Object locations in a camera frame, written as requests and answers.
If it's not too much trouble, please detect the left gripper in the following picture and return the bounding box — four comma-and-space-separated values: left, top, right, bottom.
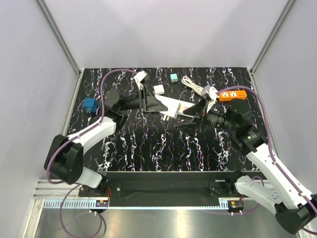
119, 85, 170, 115

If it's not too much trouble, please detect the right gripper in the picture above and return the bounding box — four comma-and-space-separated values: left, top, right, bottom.
175, 97, 237, 138

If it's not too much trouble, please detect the white charger adapter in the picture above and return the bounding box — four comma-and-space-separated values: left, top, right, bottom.
153, 85, 165, 95

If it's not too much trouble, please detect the white multicolour power strip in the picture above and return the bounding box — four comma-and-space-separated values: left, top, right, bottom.
155, 95, 194, 119

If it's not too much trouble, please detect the teal plug adapter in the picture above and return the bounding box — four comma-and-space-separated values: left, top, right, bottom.
170, 73, 178, 83

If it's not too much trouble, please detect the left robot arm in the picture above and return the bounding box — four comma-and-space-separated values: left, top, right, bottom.
44, 87, 168, 196

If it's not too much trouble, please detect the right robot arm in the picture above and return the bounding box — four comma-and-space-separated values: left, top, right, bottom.
177, 99, 317, 235

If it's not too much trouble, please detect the black marble pattern mat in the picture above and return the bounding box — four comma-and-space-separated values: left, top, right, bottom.
67, 67, 257, 172

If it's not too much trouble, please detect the orange power strip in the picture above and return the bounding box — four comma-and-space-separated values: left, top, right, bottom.
218, 90, 247, 102

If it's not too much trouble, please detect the blue cube adapter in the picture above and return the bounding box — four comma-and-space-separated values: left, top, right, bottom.
83, 98, 98, 114

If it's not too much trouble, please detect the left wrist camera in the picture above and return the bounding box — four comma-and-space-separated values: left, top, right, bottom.
134, 70, 149, 85

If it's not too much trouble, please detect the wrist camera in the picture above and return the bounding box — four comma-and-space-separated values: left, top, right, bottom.
134, 70, 149, 85
201, 85, 218, 113

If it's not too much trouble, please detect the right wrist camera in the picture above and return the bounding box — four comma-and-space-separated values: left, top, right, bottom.
201, 85, 218, 113

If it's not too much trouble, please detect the white coiled power cord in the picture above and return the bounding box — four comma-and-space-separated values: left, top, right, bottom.
181, 76, 208, 96

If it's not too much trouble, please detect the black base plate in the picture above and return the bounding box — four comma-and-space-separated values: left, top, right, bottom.
78, 171, 248, 208

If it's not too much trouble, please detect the white slotted cable duct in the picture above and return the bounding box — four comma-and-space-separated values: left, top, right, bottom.
44, 199, 109, 209

